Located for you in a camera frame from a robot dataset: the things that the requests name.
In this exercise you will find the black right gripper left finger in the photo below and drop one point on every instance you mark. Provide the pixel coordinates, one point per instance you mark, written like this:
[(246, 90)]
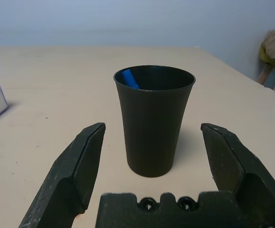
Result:
[(63, 185)]

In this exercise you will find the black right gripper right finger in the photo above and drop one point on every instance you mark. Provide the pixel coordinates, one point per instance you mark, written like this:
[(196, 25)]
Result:
[(225, 161)]

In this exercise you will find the black plastic cup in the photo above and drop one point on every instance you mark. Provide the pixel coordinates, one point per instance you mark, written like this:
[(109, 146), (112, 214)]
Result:
[(151, 133)]

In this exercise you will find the wooden stool green seat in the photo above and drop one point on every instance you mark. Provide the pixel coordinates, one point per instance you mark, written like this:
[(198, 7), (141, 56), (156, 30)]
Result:
[(266, 58)]

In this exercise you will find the blue marker pen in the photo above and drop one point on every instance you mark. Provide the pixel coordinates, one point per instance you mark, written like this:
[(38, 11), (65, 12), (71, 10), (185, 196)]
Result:
[(129, 79)]

